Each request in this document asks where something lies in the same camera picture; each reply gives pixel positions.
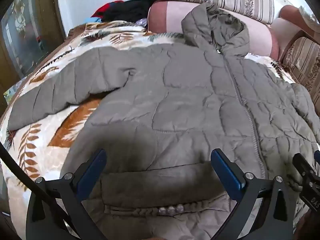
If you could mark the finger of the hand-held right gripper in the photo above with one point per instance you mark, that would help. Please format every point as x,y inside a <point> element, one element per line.
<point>303,168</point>
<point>317,155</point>

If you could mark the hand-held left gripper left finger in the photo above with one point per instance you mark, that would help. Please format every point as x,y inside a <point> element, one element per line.
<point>92,172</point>

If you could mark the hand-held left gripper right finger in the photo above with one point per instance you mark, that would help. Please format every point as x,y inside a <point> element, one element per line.
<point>228,173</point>

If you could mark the grey-green quilted jacket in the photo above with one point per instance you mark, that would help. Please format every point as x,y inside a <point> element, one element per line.
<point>175,92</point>

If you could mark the leaf printed blanket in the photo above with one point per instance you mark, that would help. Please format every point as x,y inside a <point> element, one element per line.
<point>37,145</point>

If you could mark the striped armchair with wooden arm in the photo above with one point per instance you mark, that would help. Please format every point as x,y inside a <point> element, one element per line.
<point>303,60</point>

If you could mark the brown pink cushion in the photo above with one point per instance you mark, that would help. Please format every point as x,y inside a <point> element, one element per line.
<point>293,15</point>

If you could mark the blue cloth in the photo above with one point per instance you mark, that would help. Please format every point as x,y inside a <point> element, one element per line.
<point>95,20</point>

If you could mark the wooden cabinet with glass door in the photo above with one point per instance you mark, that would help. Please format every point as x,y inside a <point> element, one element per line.
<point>25,30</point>

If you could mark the red cloth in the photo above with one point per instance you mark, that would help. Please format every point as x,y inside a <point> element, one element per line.
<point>105,8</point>

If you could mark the black cloth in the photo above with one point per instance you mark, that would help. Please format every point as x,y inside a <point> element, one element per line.
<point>127,10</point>

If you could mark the pink bolster pillow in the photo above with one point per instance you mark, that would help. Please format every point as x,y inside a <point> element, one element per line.
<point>167,17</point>

